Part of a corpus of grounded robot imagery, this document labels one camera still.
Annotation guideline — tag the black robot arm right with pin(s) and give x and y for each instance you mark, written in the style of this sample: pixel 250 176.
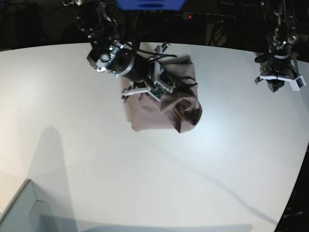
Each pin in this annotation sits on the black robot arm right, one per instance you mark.
pixel 111 53

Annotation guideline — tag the black power strip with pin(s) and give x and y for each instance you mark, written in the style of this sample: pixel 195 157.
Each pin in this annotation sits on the black power strip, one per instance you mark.
pixel 209 18

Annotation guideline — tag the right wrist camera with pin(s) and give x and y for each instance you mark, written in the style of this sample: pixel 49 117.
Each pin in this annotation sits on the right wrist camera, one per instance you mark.
pixel 157 84

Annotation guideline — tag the pink t-shirt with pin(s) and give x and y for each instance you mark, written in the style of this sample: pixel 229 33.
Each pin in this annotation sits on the pink t-shirt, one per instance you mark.
pixel 179 110

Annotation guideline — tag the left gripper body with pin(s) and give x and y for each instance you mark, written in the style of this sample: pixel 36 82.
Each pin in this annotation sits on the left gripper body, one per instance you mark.
pixel 275 67

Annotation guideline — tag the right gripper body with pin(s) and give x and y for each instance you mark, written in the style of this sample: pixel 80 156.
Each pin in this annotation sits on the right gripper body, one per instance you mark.
pixel 135 67

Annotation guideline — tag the blue box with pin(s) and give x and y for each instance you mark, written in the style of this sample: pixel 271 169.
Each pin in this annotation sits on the blue box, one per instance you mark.
pixel 136 5

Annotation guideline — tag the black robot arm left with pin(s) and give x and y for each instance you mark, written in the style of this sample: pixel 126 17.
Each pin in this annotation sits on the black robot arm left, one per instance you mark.
pixel 282 30

